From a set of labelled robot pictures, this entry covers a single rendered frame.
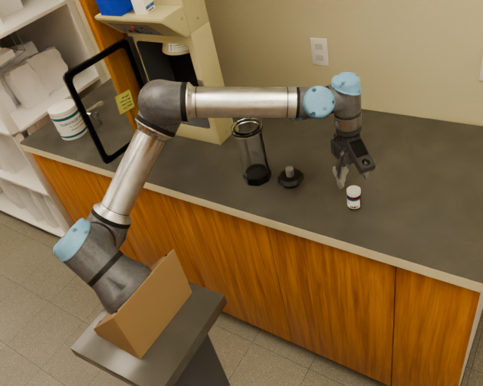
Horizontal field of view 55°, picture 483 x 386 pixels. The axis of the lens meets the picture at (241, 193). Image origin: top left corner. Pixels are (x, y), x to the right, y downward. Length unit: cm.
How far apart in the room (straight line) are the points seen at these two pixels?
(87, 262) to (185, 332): 33
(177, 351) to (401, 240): 70
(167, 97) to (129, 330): 58
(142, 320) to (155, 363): 12
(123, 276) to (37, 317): 178
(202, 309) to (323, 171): 67
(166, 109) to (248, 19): 102
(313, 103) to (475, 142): 83
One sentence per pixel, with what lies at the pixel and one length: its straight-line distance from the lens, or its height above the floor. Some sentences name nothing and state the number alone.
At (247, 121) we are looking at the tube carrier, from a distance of 159.
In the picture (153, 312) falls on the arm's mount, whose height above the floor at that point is 102.
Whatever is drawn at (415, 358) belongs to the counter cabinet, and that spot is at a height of 39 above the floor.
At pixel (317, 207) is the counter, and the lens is 153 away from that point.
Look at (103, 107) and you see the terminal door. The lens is 186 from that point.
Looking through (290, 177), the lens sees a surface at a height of 98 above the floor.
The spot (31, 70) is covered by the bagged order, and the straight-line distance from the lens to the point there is 281.
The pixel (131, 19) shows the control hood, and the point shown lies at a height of 151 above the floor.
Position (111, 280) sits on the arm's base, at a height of 116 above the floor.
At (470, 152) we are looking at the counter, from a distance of 176.
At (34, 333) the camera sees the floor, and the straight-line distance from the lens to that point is 289.
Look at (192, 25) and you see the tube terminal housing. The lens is 169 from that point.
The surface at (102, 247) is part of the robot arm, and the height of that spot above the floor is 121.
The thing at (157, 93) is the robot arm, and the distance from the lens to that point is 114.
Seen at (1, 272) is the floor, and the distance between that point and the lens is 338.
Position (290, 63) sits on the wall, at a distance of 206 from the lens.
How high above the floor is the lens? 199
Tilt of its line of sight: 40 degrees down
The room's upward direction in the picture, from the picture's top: 14 degrees counter-clockwise
